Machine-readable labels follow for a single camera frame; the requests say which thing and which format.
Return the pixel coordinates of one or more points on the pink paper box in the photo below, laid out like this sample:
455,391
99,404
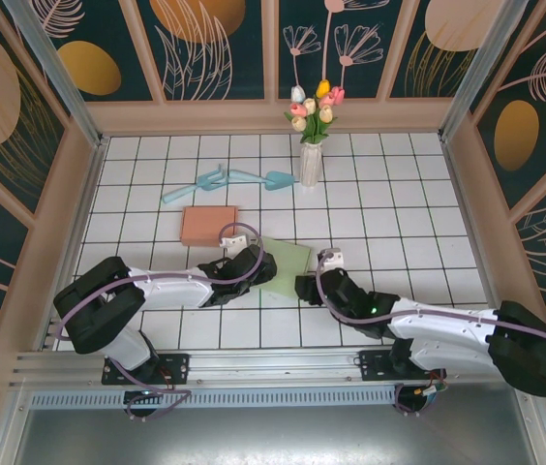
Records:
207,225

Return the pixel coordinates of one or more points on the green paper box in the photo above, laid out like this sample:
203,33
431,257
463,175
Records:
287,266

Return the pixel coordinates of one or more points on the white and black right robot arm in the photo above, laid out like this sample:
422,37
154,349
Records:
447,334

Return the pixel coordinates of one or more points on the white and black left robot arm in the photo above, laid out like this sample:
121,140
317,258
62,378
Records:
171,290

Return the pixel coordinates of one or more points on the light blue toy garden fork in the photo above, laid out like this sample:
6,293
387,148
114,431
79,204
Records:
205,183

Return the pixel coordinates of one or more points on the light blue toy trowel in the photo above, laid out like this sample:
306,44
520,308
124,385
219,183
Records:
280,180

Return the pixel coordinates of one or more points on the white ribbed vase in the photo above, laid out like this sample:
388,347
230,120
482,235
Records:
311,164

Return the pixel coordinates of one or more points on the grey metal sheet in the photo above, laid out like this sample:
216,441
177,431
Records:
273,436

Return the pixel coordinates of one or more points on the artificial tulip bouquet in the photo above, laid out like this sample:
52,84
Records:
314,123

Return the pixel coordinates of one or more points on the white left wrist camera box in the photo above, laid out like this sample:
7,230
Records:
236,239

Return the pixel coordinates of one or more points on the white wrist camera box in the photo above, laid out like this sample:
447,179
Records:
236,239
333,259

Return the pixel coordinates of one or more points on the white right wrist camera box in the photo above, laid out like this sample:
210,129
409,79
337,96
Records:
333,259

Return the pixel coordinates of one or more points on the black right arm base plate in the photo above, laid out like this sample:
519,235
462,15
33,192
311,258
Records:
374,368

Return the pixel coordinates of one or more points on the aluminium mounting rail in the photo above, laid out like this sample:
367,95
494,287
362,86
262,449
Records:
273,365

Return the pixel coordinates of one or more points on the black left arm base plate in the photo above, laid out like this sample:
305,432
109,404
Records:
176,368

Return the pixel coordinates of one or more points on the aluminium table side rail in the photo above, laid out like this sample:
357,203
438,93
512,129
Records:
470,218
75,232

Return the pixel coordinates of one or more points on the aluminium frame post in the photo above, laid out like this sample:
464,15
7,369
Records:
66,82
478,72

